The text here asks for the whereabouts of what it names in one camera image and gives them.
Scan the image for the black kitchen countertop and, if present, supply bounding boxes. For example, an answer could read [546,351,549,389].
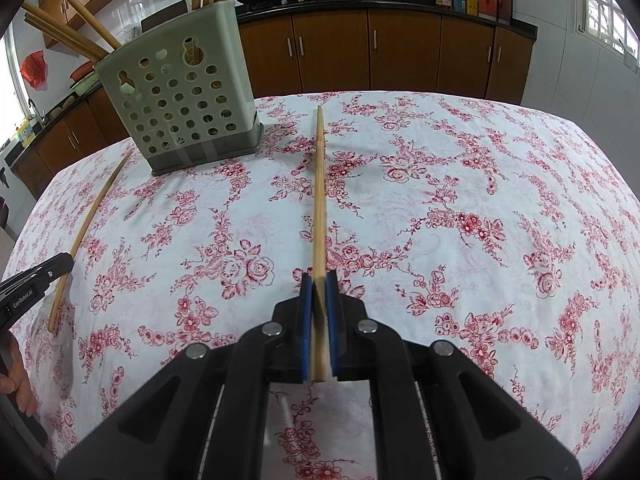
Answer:
[0,0,540,161]

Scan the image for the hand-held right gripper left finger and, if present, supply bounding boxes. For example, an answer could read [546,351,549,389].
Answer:
[56,269,316,480]

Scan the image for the red floral tablecloth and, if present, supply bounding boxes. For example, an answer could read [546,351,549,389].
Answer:
[5,91,640,480]

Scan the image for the yellow detergent bottle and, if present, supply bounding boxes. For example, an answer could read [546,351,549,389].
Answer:
[14,118,35,149]

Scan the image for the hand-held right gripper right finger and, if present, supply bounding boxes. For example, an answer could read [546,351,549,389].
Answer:
[325,269,583,480]

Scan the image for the brown base cabinets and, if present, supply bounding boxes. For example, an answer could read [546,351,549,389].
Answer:
[10,7,535,201]

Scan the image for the red plastic bag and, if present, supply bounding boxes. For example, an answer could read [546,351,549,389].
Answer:
[19,49,47,92]

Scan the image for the window with grille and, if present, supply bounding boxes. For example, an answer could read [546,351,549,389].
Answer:
[579,0,640,67]

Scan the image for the person's left hand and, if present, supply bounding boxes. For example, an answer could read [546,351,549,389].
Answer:
[0,332,40,417]

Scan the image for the green perforated chopstick holder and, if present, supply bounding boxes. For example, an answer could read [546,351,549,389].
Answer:
[94,0,266,177]

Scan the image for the bright kitchen window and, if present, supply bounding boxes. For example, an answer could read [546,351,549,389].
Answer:
[0,25,31,129]

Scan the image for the dark cutting board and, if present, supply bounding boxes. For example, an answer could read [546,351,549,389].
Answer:
[140,0,190,34]

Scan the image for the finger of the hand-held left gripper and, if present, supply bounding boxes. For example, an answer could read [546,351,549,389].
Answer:
[0,253,75,297]

